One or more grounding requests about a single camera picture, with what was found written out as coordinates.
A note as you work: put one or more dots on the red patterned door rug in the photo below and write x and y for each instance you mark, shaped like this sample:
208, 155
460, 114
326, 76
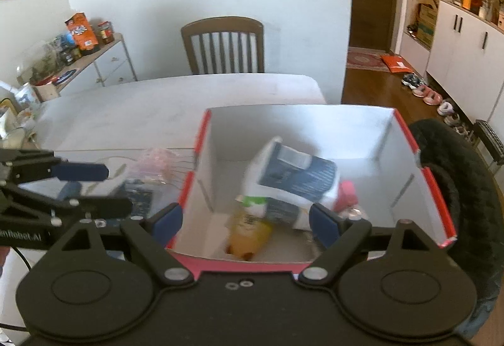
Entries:
366, 59

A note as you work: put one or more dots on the pink binder clip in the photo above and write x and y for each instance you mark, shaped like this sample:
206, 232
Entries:
346, 197

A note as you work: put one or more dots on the orange parcel bag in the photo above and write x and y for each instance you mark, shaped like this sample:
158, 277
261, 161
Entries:
396, 64

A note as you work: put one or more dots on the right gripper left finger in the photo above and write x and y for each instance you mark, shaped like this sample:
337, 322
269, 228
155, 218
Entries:
165, 224

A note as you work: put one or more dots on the red white cardboard box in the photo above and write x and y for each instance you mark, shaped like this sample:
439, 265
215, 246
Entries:
372, 147

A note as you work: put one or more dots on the wooden slat-back chair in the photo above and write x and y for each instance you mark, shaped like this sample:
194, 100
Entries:
224, 45

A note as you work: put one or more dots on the pink clear plastic packet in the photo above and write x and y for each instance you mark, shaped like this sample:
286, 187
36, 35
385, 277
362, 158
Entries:
160, 167

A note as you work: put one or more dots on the white storage cabinet wall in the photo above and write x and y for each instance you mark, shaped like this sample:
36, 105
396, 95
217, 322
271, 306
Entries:
460, 48

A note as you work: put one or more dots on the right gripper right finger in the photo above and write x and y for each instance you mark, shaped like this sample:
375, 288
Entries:
326, 225

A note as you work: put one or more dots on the black metal rack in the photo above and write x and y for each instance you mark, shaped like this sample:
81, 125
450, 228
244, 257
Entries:
484, 134

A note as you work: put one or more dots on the orange snack box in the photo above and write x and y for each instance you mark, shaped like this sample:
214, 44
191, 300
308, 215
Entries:
82, 33

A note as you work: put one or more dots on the yellow bottle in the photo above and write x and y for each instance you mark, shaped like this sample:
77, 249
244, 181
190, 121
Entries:
247, 235

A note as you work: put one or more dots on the white blue tissue pack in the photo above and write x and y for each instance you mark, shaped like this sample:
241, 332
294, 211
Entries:
281, 184

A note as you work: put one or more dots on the white side drawer cabinet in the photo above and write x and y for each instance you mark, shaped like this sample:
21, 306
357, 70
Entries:
108, 67

